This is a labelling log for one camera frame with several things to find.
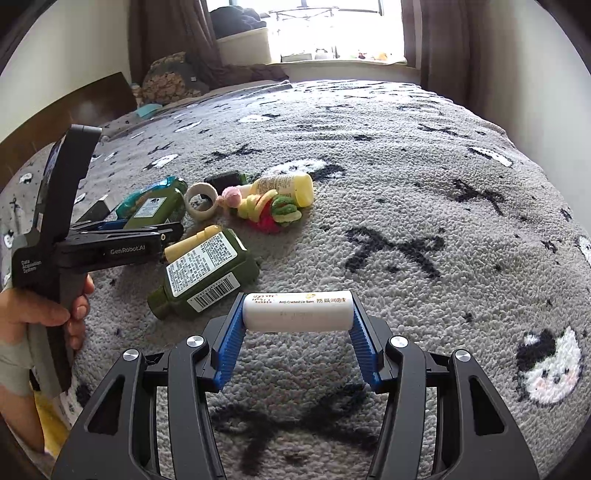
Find colourful plush knot toy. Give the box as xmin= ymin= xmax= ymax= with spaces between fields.
xmin=216 ymin=185 xmax=303 ymax=234

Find yellow fluffy trash bag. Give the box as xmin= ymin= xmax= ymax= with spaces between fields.
xmin=34 ymin=392 xmax=69 ymax=458

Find yellow lotion bottle white cap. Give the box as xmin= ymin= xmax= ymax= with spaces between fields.
xmin=238 ymin=173 xmax=315 ymax=208

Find person's left hand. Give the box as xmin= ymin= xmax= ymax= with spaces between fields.
xmin=0 ymin=275 xmax=94 ymax=351

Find white cylindrical tube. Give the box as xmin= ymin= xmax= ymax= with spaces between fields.
xmin=242 ymin=291 xmax=355 ymax=333

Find white storage box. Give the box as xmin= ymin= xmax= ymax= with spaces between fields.
xmin=216 ymin=27 xmax=271 ymax=66

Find brown curtain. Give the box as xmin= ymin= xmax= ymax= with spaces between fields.
xmin=128 ymin=0 xmax=288 ymax=89
xmin=401 ymin=0 xmax=487 ymax=108

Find grey patterned fleece blanket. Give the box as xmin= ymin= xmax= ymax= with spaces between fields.
xmin=0 ymin=79 xmax=591 ymax=480

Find dark wooden headboard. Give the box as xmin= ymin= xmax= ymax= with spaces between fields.
xmin=1 ymin=72 xmax=136 ymax=188

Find teal plastic wrapper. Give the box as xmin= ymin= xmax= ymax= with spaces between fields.
xmin=115 ymin=176 xmax=188 ymax=219

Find brown patterned pillow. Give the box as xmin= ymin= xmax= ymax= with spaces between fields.
xmin=140 ymin=52 xmax=211 ymax=105

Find small dark green bottle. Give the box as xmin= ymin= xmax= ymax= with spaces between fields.
xmin=124 ymin=187 xmax=185 ymax=229

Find brown curtain left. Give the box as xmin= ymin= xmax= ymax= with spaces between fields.
xmin=128 ymin=0 xmax=288 ymax=89

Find large dark green bottle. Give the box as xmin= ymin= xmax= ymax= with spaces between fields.
xmin=147 ymin=229 xmax=259 ymax=320

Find white tape roll ring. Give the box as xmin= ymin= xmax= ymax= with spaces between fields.
xmin=183 ymin=182 xmax=221 ymax=222

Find brown curtain right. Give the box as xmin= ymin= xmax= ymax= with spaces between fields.
xmin=401 ymin=0 xmax=487 ymax=108

